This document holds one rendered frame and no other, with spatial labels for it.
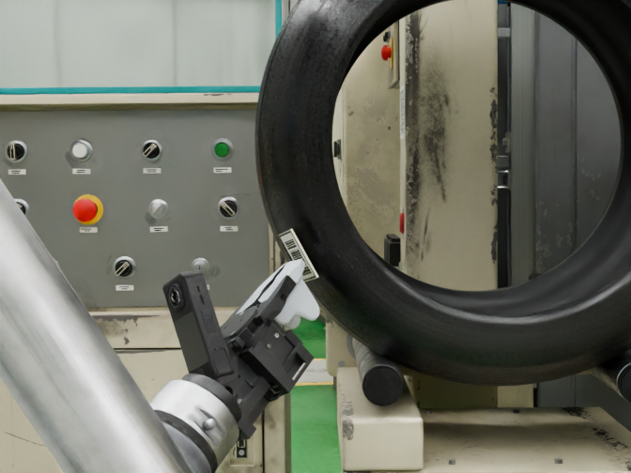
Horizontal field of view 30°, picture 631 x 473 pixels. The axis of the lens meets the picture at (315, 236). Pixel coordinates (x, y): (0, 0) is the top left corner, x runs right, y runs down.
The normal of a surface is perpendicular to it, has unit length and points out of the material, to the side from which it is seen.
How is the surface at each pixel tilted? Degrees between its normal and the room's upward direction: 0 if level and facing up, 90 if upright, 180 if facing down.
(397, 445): 90
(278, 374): 70
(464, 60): 90
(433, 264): 90
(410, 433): 90
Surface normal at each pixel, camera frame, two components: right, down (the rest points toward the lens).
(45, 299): 0.58, -0.27
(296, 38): -0.67, -0.27
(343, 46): -0.16, -0.04
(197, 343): -0.76, 0.13
